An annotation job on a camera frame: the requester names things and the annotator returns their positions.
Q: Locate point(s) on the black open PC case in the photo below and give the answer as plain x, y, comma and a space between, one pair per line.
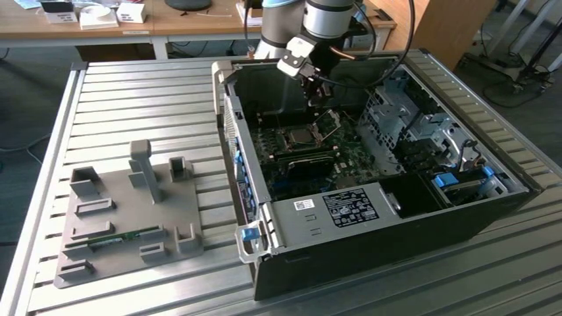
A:
395, 256

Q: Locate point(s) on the blue card retainer bar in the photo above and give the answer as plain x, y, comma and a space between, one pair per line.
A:
237, 157

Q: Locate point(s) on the pale blue paper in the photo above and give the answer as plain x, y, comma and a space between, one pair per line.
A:
25, 3

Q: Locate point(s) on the CPU socket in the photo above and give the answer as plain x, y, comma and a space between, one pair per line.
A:
285, 140

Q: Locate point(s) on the wooden desk white frame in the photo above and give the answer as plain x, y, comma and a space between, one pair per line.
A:
174, 19

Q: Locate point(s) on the small blue clip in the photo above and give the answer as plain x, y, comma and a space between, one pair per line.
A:
487, 173

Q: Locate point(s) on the grey power supply with labels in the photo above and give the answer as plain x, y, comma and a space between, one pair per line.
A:
297, 227

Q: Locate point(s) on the blue disk carrier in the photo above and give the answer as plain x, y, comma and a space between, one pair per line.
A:
444, 181

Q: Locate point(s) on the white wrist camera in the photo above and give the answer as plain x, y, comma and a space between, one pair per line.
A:
295, 57

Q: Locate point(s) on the black RAM slot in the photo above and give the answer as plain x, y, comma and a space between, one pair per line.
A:
303, 152
307, 158

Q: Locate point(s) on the small cardboard box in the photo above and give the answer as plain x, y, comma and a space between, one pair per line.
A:
253, 21

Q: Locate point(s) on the black plastic shroud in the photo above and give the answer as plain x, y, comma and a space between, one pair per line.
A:
412, 194

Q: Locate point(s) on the green motherboard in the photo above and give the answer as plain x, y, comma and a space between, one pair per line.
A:
351, 154

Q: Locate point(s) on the small CPU plate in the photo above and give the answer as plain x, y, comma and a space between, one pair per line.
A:
301, 136

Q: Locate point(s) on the wooden cabinet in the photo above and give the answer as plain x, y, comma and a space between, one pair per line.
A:
447, 29

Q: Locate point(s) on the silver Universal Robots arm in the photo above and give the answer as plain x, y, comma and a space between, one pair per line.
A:
327, 19

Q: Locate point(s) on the green RAM stick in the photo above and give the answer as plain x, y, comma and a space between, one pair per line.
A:
126, 235

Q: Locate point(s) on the small square heatsink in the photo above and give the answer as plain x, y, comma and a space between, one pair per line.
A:
347, 183

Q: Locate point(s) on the white box with round top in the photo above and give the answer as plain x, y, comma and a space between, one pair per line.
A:
98, 19

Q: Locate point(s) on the grey parts rack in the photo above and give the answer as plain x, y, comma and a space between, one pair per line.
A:
122, 204

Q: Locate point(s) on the white printed box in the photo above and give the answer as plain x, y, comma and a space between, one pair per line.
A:
130, 14

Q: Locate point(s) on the black graphics card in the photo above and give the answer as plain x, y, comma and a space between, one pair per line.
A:
311, 168

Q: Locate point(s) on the silver metal drive cage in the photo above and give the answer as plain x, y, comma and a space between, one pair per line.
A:
385, 121

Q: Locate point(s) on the blue case latch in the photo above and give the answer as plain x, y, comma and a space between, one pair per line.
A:
249, 234

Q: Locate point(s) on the black round monitor base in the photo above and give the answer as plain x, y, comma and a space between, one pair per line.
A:
188, 4

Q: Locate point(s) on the white box with black card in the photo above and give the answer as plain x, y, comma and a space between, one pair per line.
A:
61, 18

